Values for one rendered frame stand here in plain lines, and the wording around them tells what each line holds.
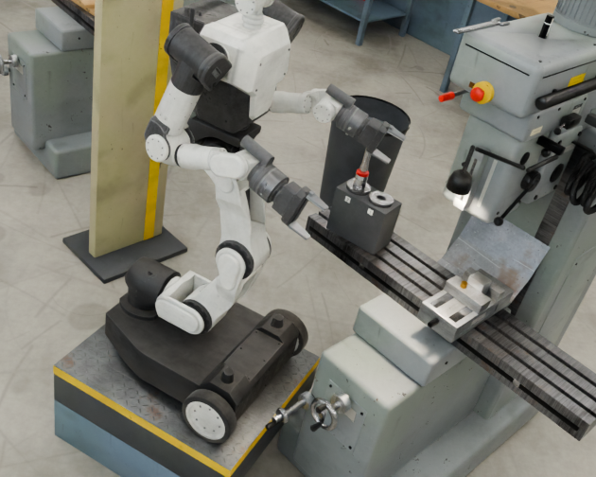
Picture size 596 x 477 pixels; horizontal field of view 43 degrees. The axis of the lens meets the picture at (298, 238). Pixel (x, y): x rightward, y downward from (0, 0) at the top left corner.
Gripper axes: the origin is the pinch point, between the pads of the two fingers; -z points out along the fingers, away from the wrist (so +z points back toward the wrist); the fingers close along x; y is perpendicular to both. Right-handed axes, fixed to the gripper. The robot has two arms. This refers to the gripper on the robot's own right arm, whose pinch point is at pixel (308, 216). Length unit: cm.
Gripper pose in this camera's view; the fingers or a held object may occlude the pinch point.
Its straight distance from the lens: 197.6
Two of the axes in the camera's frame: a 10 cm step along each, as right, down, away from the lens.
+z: -7.4, -6.4, 2.1
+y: 5.1, -3.3, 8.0
